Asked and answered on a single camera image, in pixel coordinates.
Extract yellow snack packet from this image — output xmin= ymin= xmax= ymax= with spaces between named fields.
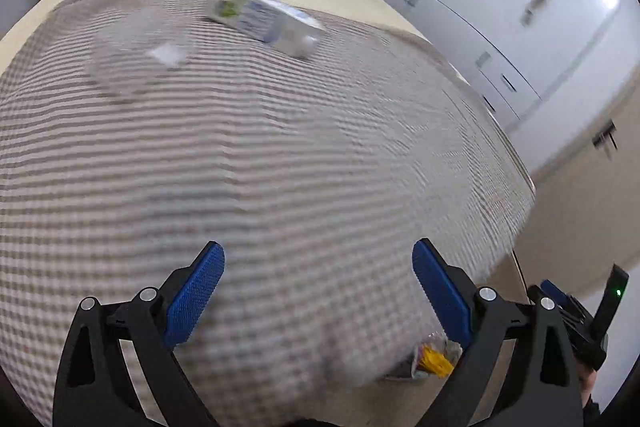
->
xmin=416 ymin=343 xmax=454 ymax=378

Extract person's right hand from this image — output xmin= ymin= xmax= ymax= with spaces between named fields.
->
xmin=578 ymin=364 xmax=600 ymax=404

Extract hanging wardrobe ornament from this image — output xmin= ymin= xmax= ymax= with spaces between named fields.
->
xmin=520 ymin=0 xmax=557 ymax=26

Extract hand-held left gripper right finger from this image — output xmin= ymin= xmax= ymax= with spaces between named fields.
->
xmin=411 ymin=238 xmax=585 ymax=427

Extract clear plastic bag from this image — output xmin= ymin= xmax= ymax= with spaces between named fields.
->
xmin=86 ymin=1 xmax=195 ymax=104

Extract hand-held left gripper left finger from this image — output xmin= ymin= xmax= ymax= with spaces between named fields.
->
xmin=52 ymin=241 xmax=226 ymax=427

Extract brown checkered blanket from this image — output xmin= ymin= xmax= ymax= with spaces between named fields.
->
xmin=0 ymin=0 xmax=537 ymax=427

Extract black door handle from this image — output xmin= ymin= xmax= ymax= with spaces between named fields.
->
xmin=592 ymin=120 xmax=619 ymax=158

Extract beige room door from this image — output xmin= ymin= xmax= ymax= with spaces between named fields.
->
xmin=520 ymin=68 xmax=640 ymax=308

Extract grey plastic bin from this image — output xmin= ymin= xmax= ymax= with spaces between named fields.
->
xmin=384 ymin=331 xmax=465 ymax=381

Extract white milk carton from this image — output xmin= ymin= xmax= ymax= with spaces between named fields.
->
xmin=207 ymin=0 xmax=324 ymax=58

